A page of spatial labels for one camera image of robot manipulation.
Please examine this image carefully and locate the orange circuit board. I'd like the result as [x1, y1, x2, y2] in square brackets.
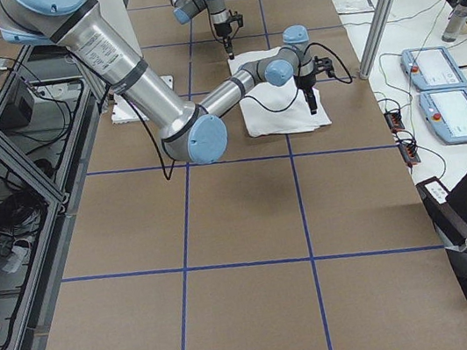
[397, 139, 420, 168]
[384, 110, 406, 133]

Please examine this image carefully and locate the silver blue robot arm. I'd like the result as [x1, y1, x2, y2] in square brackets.
[169, 0, 244, 60]
[0, 0, 334, 164]

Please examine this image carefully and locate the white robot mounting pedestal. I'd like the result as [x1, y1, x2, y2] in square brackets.
[105, 74, 180, 127]

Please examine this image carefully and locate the white printed t-shirt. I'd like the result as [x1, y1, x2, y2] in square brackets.
[226, 38, 334, 144]

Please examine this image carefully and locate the near orange circuit board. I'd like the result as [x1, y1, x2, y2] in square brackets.
[397, 139, 420, 168]

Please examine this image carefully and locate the far blue teach pendant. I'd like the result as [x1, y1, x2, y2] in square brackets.
[400, 46, 467, 91]

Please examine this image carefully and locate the near blue teach pendant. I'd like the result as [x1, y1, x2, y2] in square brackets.
[419, 88, 467, 145]

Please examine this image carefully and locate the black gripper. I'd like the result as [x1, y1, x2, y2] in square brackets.
[293, 56, 334, 114]
[209, 11, 244, 60]

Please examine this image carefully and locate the blue teach pendant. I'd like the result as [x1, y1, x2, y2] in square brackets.
[419, 88, 467, 145]
[400, 46, 467, 91]

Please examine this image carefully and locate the far orange circuit board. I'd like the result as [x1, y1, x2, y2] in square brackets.
[384, 110, 406, 133]

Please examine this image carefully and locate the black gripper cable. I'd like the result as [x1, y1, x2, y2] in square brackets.
[236, 36, 357, 118]

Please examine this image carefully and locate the grey water bottle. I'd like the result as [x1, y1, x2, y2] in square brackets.
[441, 0, 467, 43]

